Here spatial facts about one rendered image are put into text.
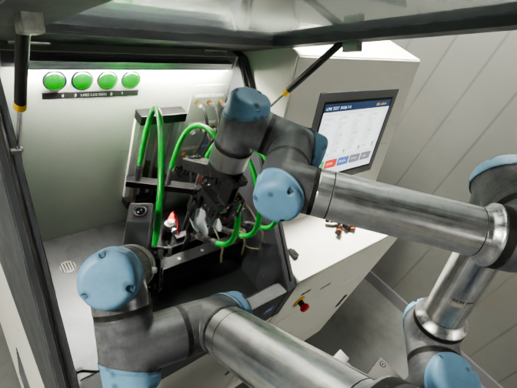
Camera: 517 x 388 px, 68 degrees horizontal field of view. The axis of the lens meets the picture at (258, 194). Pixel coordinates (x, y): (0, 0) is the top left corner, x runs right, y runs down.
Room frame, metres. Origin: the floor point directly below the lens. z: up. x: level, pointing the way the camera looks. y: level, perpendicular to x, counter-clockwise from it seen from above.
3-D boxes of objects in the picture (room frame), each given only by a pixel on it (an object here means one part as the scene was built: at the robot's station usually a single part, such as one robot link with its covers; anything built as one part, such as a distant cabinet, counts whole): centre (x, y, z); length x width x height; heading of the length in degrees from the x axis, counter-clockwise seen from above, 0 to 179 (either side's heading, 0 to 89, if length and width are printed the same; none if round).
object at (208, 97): (1.05, 0.25, 1.20); 0.13 x 0.03 x 0.31; 144
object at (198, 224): (0.59, 0.09, 1.27); 0.06 x 0.03 x 0.09; 54
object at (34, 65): (0.86, 0.40, 1.43); 0.54 x 0.03 x 0.02; 144
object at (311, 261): (1.18, -0.35, 0.96); 0.70 x 0.22 x 0.03; 144
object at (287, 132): (0.59, -0.02, 1.54); 0.11 x 0.11 x 0.08; 3
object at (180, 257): (0.80, 0.11, 0.91); 0.34 x 0.10 x 0.15; 144
